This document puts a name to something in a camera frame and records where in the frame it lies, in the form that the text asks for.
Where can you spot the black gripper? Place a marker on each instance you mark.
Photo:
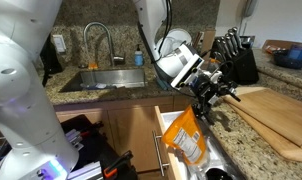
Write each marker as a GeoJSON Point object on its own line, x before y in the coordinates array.
{"type": "Point", "coordinates": [208, 88]}

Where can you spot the orange food packet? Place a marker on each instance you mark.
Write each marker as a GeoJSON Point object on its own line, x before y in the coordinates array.
{"type": "Point", "coordinates": [184, 134]}

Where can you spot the wooden kitchen drawer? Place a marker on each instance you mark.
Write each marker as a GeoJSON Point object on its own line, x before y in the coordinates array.
{"type": "Point", "coordinates": [165, 154]}

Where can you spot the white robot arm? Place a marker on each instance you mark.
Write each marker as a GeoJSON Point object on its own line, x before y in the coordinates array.
{"type": "Point", "coordinates": [40, 148]}

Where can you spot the dish rack with plates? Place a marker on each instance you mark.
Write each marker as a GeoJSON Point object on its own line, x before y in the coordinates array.
{"type": "Point", "coordinates": [177, 36]}

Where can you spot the clear plastic cutlery bags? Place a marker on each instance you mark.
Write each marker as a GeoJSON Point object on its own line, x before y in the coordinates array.
{"type": "Point", "coordinates": [216, 158]}

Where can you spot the black knife block with knives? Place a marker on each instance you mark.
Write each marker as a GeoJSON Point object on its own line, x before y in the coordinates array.
{"type": "Point", "coordinates": [242, 68]}

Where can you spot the tall wooden board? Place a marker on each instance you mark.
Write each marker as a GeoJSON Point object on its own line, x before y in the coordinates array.
{"type": "Point", "coordinates": [208, 39]}

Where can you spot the black ladle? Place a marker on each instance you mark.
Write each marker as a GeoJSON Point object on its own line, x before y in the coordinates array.
{"type": "Point", "coordinates": [217, 174]}

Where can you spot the blue soap dispenser bottle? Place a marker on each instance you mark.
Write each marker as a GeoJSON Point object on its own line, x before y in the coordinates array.
{"type": "Point", "coordinates": [138, 56]}

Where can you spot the light wooden cutting board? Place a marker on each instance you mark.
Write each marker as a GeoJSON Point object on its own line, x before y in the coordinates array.
{"type": "Point", "coordinates": [278, 112]}

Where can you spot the wooden tray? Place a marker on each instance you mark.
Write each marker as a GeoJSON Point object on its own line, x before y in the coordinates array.
{"type": "Point", "coordinates": [272, 45]}

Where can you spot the lower wooden cutting board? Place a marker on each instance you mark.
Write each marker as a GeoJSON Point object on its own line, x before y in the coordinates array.
{"type": "Point", "coordinates": [280, 144]}

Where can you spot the dark blue bowl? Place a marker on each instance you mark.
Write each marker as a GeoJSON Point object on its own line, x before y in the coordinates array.
{"type": "Point", "coordinates": [288, 58]}

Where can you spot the stainless steel sink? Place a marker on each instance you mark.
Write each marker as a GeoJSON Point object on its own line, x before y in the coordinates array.
{"type": "Point", "coordinates": [106, 79]}

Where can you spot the orange sponge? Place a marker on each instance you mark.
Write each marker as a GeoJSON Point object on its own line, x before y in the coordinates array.
{"type": "Point", "coordinates": [93, 66]}

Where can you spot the dark green glass bottle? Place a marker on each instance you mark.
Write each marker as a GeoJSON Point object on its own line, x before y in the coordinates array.
{"type": "Point", "coordinates": [49, 58]}

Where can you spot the metal cabinet door handle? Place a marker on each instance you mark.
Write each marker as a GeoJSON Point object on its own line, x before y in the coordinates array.
{"type": "Point", "coordinates": [118, 128]}

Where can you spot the white wall outlet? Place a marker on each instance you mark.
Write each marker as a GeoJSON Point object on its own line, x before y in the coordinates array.
{"type": "Point", "coordinates": [59, 43]}

